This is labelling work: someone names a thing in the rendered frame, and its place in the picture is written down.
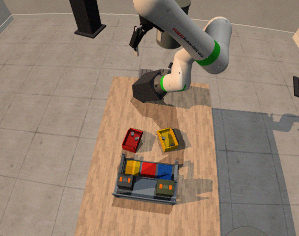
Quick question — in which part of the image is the yellow bin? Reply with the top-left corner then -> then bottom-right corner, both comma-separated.
157,127 -> 178,152

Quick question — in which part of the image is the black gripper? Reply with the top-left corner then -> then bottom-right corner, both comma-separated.
129,15 -> 164,56

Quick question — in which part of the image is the red bin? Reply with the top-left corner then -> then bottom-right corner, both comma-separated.
122,128 -> 143,153

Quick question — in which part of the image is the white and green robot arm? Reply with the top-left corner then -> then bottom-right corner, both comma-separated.
133,0 -> 232,95

